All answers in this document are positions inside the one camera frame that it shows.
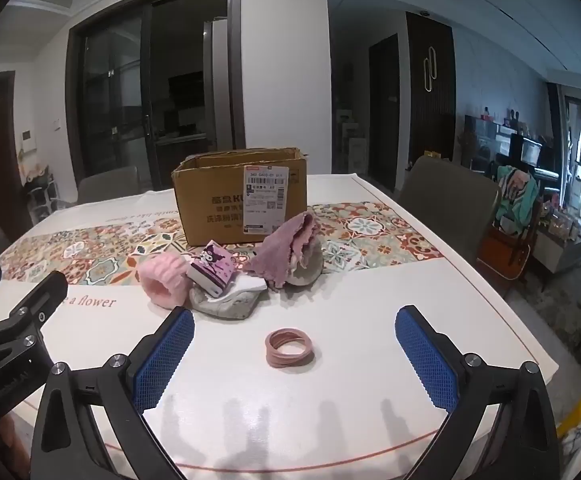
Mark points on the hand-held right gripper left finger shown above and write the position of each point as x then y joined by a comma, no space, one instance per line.
165,360

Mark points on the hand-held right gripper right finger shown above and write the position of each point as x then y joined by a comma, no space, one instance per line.
428,360

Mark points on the pink fluffy wristband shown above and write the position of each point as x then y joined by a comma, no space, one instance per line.
163,280

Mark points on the cartoon print tissue pack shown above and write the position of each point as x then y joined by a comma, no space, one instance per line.
213,267

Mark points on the white zigzag edge cloth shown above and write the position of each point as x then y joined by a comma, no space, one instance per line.
245,285

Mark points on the grey white sock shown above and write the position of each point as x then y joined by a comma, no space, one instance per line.
310,267

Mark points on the pink cloth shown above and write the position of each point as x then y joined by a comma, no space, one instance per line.
285,250

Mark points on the brown cardboard box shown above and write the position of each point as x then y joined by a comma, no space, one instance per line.
220,200

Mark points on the white patterned tablecloth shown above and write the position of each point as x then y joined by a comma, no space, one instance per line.
350,310

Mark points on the small shoe rack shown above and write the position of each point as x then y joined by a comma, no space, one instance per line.
40,192

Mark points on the orange wooden chair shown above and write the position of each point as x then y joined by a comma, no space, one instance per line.
500,255

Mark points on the yellow plastic object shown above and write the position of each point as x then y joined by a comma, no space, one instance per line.
577,407

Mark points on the green pink clothes pile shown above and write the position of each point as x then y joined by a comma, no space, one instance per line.
515,195

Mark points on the dark sliding glass door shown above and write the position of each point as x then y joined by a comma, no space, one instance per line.
115,100

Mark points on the white storage boxes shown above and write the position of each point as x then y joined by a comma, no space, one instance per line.
353,145

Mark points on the black piano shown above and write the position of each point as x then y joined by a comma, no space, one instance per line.
530,152

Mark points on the dark wooden door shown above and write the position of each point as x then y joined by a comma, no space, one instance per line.
384,115

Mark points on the white wall intercom panel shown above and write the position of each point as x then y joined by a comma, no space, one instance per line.
28,141

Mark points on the dark slatted wall panel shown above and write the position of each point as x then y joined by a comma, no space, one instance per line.
443,110

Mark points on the gold wall ornament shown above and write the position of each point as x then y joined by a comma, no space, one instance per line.
429,70

